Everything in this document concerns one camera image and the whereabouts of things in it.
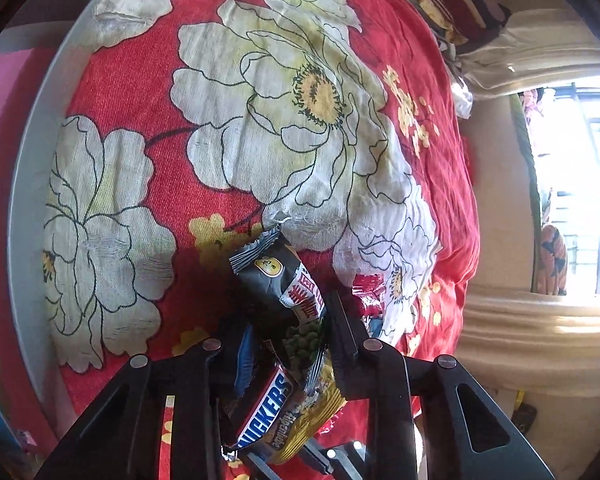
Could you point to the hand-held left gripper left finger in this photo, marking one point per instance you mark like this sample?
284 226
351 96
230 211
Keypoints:
245 360

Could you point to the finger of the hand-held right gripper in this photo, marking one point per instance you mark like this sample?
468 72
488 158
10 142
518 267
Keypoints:
345 462

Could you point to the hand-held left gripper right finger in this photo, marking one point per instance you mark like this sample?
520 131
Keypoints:
342 340

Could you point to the brown chocolate bar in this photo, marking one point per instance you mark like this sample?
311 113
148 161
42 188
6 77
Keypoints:
265 410

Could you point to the yellow snack packet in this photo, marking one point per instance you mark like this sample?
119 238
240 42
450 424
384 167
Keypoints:
310 410

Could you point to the black green pea snack packet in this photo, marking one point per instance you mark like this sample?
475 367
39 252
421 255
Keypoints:
275 280

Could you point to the red striped lollipop wrapper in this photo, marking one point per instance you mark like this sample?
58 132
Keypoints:
370 292

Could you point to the red floral blanket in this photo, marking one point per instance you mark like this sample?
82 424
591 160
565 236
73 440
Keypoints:
180 160

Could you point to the orange patterned cloth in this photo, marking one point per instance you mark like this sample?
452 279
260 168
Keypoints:
552 260

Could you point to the white grey cloth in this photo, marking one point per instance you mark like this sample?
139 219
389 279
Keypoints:
462 90

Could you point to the window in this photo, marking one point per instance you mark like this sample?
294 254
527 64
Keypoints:
590 170

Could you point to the cream folded blanket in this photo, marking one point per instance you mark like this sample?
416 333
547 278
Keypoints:
540 55

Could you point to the stack of folded clothes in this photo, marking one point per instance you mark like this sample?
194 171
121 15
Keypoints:
455 5

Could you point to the cream wooden bed frame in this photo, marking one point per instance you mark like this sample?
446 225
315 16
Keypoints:
505 330

